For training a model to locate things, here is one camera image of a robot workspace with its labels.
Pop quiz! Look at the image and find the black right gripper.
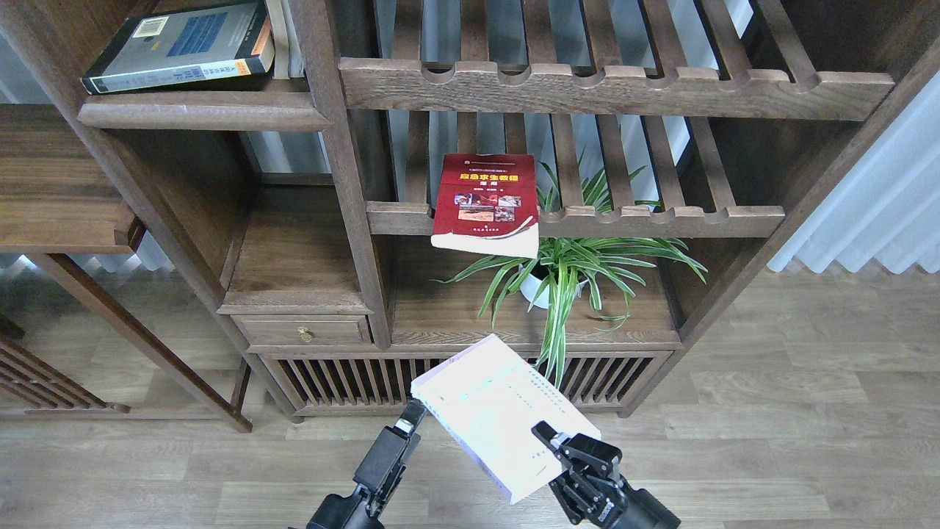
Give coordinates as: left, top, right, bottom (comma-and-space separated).
531, 421, 682, 528

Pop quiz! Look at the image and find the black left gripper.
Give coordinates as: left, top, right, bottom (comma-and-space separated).
306, 399, 427, 528

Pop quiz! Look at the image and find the white cover book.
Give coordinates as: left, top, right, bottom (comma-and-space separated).
411, 334, 601, 503

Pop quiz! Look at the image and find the red cover book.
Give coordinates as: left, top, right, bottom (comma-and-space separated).
430, 154, 538, 259

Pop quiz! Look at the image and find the green grey cover book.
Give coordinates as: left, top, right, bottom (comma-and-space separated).
81, 1, 275, 95

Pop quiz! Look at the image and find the brass drawer knob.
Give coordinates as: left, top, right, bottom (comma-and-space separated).
297, 327, 314, 344

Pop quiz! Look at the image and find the white plant pot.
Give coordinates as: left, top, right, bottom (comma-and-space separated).
520, 264, 558, 309

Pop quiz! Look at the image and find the green spider plant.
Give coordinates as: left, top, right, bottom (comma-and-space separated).
451, 188, 706, 387

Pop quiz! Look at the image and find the large wooden bookshelf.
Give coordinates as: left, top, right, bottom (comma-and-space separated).
2, 1, 938, 417

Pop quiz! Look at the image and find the white curtain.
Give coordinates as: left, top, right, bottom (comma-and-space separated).
769, 75, 939, 273

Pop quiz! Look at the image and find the wooden side table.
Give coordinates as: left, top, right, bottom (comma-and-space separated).
1, 104, 252, 432

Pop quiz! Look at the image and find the beige upright book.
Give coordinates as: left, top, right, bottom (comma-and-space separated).
265, 0, 291, 80

